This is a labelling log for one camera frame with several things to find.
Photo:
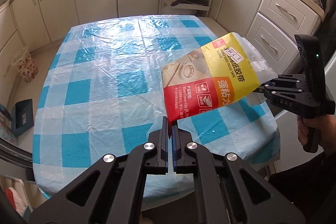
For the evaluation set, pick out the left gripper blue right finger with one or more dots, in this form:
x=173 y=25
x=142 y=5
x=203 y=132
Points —
x=182 y=162

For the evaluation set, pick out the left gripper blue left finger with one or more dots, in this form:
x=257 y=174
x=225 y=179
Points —
x=158 y=156

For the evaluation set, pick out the yellow red tape package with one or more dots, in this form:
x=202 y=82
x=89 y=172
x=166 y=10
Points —
x=215 y=75

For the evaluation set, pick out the person's right hand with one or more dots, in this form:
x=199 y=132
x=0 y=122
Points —
x=325 y=124

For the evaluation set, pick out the blue checked plastic tablecloth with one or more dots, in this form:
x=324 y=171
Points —
x=103 y=94

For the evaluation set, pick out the blue dustpan on floor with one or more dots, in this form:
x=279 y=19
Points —
x=22 y=118

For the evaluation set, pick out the floral white waste basket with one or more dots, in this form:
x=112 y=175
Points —
x=24 y=64

